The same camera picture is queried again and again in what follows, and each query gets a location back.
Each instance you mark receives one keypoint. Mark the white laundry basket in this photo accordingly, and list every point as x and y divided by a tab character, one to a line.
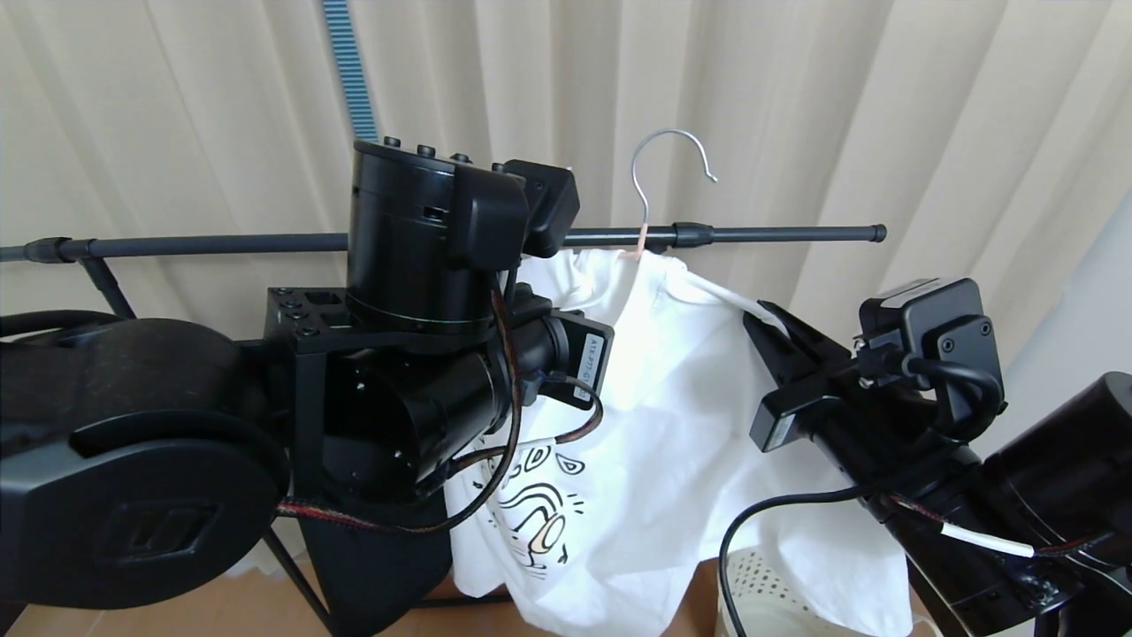
778	602

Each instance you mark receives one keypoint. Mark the pink clothes hanger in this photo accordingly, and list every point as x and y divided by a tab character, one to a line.
644	234

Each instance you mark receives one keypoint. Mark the black garment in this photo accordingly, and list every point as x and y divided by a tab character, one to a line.
380	575

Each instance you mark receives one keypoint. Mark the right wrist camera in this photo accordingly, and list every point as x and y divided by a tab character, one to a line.
929	318

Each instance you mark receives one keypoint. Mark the white garment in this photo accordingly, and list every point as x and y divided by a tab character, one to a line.
690	425

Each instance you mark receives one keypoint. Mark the black clothes rack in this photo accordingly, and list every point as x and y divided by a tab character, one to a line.
778	234

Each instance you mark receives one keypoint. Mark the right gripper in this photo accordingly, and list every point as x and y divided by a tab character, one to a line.
849	425

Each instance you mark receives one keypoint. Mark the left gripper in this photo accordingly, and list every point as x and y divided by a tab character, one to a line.
424	416

